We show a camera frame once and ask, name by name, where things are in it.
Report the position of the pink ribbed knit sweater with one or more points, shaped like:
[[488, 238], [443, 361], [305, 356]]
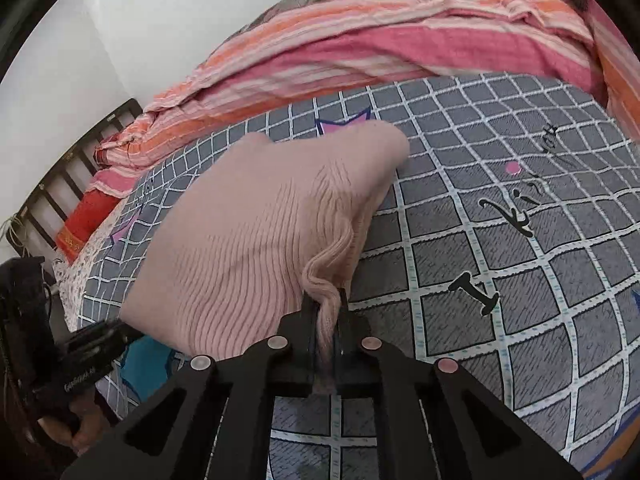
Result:
[[250, 240]]

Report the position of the person's left hand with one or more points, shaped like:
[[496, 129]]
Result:
[[82, 430]]

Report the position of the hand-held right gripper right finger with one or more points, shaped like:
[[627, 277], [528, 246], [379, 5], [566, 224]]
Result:
[[345, 345]]

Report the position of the grey checked bedsheet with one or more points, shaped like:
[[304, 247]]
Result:
[[475, 270]]

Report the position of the pink orange striped blanket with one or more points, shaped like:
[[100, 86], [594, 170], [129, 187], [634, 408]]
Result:
[[380, 45]]

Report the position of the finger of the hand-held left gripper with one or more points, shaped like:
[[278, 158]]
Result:
[[100, 337]]

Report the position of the white floral sheet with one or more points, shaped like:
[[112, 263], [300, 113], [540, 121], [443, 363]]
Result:
[[80, 280]]

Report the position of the dark wooden headboard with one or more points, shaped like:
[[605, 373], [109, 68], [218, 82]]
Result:
[[65, 175]]

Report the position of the red pillow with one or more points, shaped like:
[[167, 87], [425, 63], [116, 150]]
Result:
[[85, 225]]

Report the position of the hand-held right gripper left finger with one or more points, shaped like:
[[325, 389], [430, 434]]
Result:
[[307, 340]]

